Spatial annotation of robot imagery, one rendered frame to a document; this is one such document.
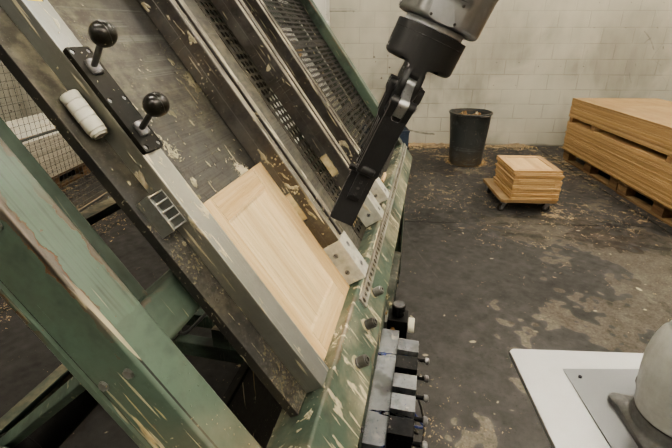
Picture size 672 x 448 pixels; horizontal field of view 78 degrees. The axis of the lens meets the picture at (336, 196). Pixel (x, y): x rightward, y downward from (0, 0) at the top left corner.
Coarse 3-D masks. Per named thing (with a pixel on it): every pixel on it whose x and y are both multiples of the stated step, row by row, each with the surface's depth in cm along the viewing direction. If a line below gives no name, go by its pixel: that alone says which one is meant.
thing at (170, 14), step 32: (160, 0) 96; (192, 32) 97; (192, 64) 100; (224, 64) 102; (224, 96) 101; (256, 128) 102; (256, 160) 105; (288, 160) 107; (288, 192) 106; (320, 224) 108; (352, 256) 110
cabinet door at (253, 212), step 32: (224, 192) 86; (256, 192) 96; (224, 224) 81; (256, 224) 91; (288, 224) 102; (256, 256) 85; (288, 256) 95; (320, 256) 107; (288, 288) 89; (320, 288) 100; (320, 320) 93; (320, 352) 87
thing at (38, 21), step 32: (0, 0) 65; (32, 32) 65; (64, 32) 68; (64, 64) 66; (96, 96) 67; (128, 160) 70; (160, 160) 72; (192, 192) 75; (192, 224) 72; (224, 256) 74; (224, 288) 75; (256, 288) 77; (256, 320) 76; (288, 320) 80; (288, 352) 77; (320, 384) 79
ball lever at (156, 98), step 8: (152, 96) 60; (160, 96) 61; (144, 104) 61; (152, 104) 60; (160, 104) 61; (168, 104) 62; (152, 112) 61; (160, 112) 61; (144, 120) 66; (136, 128) 69; (144, 128) 69
